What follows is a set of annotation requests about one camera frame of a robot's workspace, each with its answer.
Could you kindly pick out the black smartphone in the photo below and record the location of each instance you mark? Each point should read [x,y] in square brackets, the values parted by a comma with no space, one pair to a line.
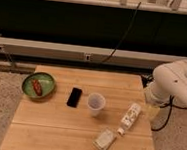
[74,97]

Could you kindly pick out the clear plastic bottle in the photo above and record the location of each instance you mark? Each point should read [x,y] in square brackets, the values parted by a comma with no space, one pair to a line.
[130,116]

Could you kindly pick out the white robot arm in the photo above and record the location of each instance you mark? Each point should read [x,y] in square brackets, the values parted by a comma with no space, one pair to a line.
[169,79]

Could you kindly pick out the brown food piece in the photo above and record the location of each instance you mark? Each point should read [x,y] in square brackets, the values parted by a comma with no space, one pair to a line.
[37,87]

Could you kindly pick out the wooden board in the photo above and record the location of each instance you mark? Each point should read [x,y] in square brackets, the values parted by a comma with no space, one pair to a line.
[53,125]

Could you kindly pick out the green bowl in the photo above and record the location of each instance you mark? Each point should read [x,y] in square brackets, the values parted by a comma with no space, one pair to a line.
[47,85]

